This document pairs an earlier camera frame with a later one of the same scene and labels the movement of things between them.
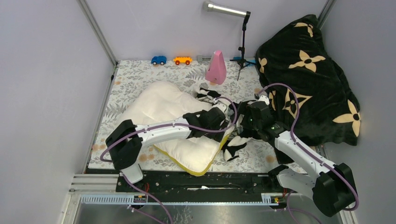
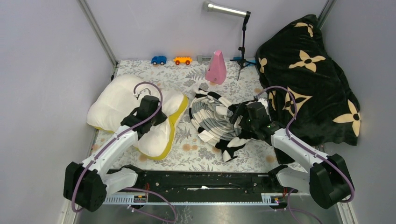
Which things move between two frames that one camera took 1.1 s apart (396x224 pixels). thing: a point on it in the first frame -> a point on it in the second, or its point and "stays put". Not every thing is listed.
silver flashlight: [210, 6] stays put
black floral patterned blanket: [300, 56] stays put
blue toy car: [159, 59] stays put
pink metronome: [216, 71] stays put
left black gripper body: [222, 126] -> [158, 119]
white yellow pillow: [159, 101] -> [119, 95]
